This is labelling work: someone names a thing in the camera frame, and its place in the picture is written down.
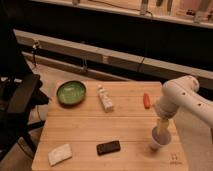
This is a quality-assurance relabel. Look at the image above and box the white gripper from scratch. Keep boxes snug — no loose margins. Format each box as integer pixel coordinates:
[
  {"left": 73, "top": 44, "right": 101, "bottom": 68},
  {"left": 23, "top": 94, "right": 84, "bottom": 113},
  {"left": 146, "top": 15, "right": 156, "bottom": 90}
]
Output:
[{"left": 154, "top": 96, "right": 177, "bottom": 136}]

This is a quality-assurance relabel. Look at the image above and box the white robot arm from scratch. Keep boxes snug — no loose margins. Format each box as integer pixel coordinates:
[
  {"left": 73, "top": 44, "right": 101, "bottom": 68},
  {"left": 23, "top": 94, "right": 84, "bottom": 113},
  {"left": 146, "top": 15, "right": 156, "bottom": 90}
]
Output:
[{"left": 154, "top": 75, "right": 213, "bottom": 136}]

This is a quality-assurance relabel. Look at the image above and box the orange carrot toy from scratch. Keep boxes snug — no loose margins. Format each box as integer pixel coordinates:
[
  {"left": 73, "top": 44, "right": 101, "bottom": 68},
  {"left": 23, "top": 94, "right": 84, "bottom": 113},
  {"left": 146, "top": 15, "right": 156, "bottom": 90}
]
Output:
[{"left": 143, "top": 93, "right": 151, "bottom": 109}]

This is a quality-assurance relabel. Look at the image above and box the white tube bottle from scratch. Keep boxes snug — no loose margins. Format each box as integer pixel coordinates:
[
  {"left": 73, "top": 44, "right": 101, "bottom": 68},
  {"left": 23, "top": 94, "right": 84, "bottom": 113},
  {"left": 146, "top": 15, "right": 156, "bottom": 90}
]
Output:
[{"left": 97, "top": 85, "right": 114, "bottom": 112}]

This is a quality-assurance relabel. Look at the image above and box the black phone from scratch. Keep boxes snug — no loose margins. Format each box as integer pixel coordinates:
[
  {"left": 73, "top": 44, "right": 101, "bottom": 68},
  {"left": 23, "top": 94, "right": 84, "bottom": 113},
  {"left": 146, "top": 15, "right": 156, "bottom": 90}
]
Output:
[{"left": 96, "top": 141, "right": 121, "bottom": 155}]

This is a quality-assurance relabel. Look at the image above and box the wooden table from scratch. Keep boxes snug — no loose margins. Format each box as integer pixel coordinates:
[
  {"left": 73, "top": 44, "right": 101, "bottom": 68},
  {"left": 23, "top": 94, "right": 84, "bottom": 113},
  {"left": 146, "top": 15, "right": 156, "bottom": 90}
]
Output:
[{"left": 32, "top": 81, "right": 188, "bottom": 171}]

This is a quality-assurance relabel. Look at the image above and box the green bowl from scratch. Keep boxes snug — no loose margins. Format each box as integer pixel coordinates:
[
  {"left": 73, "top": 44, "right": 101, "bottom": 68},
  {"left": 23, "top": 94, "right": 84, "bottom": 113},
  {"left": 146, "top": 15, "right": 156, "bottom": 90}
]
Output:
[{"left": 56, "top": 80, "right": 86, "bottom": 105}]

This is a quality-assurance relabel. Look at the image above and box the white sponge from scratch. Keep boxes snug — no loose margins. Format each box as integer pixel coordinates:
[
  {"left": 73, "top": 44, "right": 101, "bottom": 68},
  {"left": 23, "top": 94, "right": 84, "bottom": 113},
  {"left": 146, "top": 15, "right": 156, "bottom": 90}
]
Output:
[{"left": 48, "top": 144, "right": 72, "bottom": 166}]

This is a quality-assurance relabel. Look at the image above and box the black chair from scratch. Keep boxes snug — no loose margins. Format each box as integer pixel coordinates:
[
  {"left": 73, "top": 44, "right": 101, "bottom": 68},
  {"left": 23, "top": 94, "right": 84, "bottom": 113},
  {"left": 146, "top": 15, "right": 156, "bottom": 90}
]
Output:
[{"left": 0, "top": 1, "right": 49, "bottom": 162}]

